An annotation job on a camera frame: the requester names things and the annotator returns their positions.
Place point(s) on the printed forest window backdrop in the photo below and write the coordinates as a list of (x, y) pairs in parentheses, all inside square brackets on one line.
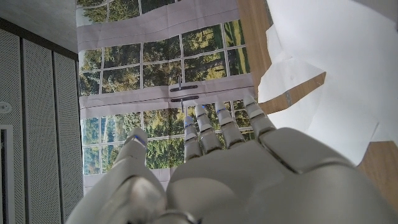
[(155, 62)]

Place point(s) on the white receipt paper strip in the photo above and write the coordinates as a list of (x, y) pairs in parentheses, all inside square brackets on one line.
[(342, 77)]

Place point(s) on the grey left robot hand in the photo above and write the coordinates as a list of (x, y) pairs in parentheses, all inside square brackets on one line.
[(248, 180)]

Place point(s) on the round white ceiling sensor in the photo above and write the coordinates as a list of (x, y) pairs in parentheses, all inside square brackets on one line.
[(4, 107)]

